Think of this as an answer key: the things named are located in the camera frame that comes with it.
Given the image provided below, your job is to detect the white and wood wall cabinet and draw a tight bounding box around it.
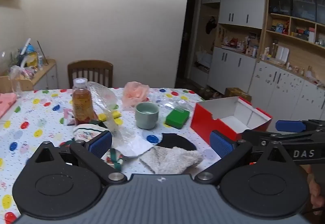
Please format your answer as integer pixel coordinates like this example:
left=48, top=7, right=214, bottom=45
left=200, top=0, right=325, bottom=113

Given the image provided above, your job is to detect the yellow bag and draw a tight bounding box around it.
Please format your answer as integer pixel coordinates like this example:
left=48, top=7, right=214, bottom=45
left=27, top=53, right=40, bottom=67

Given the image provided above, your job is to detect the small pink printed packet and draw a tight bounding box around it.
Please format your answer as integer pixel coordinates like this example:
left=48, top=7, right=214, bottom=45
left=63, top=108, right=76, bottom=126

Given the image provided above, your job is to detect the grey wood-top sideboard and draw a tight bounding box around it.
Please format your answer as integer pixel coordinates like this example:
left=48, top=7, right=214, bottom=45
left=0, top=59, right=59, bottom=93

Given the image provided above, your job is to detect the pink cloth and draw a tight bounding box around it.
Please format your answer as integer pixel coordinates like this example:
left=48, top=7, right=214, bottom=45
left=0, top=92, right=17, bottom=118

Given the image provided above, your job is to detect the orange tea bottle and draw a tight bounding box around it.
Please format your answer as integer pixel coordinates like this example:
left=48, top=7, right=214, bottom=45
left=72, top=78, right=98, bottom=127

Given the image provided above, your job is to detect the yellow sponge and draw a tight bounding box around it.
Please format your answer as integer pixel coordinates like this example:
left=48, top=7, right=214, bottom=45
left=98, top=110, right=122, bottom=122

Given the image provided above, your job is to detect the white plastic packet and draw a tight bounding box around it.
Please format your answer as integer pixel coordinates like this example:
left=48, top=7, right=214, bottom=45
left=111, top=135, right=155, bottom=158

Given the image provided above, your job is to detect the red cardboard box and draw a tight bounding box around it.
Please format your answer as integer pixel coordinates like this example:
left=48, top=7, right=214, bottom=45
left=190, top=96, right=273, bottom=147

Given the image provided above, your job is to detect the white printed cloth pouch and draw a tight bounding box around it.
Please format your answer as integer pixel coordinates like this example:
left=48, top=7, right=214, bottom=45
left=73, top=124, right=125, bottom=172

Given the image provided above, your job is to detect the brown cardboard box yellow tape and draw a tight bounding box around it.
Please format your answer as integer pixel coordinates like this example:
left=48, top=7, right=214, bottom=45
left=224, top=87, right=252, bottom=103

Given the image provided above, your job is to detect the balloon print tablecloth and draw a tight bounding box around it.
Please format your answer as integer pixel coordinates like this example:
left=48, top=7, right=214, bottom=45
left=0, top=87, right=224, bottom=224

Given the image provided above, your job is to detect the person's right hand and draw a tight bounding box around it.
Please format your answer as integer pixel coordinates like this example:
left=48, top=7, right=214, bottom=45
left=306, top=166, right=325, bottom=209

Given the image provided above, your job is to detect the dark entrance door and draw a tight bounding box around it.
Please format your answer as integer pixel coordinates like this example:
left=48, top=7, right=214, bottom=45
left=176, top=0, right=198, bottom=80

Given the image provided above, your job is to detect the brown wooden chair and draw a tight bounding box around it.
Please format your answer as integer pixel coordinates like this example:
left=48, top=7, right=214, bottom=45
left=67, top=60, right=114, bottom=89

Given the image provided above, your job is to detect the pink mesh bath pouf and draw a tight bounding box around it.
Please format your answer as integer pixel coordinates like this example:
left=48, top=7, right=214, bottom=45
left=121, top=81, right=150, bottom=109

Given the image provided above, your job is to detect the black hanging hat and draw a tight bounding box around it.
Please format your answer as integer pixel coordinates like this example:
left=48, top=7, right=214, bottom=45
left=205, top=16, right=218, bottom=35

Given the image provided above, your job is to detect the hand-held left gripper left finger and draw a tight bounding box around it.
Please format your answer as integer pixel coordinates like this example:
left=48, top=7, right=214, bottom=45
left=25, top=131, right=127, bottom=185

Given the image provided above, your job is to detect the crumpled clear plastic wrap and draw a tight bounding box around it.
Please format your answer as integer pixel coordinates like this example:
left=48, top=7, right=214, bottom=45
left=88, top=81, right=135, bottom=144

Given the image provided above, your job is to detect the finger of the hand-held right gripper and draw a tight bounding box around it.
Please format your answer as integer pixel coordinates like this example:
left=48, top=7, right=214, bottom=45
left=240, top=129, right=325, bottom=147
left=275, top=119, right=325, bottom=132

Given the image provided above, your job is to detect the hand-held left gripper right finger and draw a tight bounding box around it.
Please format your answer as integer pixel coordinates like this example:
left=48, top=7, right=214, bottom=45
left=194, top=130, right=295, bottom=185

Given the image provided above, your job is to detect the pale green ceramic mug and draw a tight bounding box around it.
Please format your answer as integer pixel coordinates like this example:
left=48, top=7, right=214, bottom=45
left=135, top=101, right=160, bottom=130

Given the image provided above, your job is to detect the clear plastic bag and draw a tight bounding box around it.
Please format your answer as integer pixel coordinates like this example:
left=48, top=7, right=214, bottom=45
left=162, top=96, right=196, bottom=113

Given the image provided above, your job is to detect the clear bag of snacks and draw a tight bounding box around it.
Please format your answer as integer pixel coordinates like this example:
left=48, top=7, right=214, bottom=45
left=10, top=65, right=35, bottom=80

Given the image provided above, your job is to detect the grey fluffy towel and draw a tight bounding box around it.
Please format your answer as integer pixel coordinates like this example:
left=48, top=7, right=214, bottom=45
left=138, top=146, right=205, bottom=175

